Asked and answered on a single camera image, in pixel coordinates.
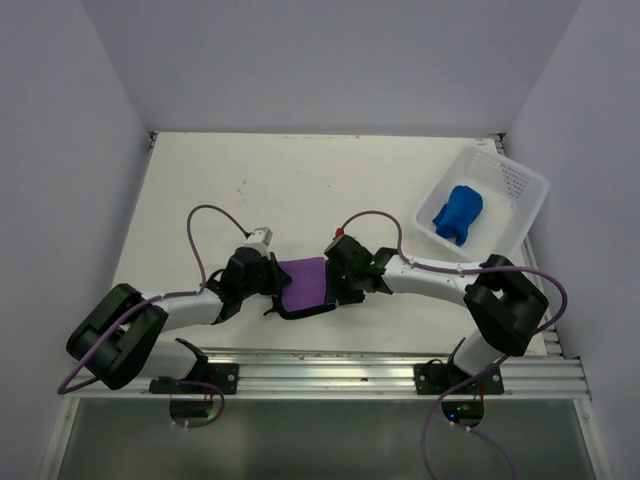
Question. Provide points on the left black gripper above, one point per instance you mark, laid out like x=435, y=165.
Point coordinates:
x=278, y=276

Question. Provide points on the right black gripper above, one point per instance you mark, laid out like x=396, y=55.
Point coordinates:
x=334, y=290

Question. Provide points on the purple towel black trim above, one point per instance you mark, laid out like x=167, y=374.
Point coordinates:
x=305, y=294

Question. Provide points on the blue towel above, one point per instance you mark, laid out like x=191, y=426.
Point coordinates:
x=455, y=218

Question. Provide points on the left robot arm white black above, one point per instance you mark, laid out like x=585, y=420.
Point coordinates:
x=120, y=339

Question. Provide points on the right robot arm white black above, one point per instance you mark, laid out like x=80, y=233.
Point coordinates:
x=504, y=304

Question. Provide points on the white plastic basket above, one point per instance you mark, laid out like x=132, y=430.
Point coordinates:
x=484, y=203

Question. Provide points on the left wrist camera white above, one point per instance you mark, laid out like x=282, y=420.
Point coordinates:
x=259, y=240

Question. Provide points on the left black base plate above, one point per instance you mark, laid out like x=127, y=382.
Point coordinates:
x=224, y=376

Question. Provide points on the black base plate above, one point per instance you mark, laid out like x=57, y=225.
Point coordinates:
x=224, y=376
x=435, y=377

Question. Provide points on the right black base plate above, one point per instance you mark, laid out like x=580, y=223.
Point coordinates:
x=435, y=377

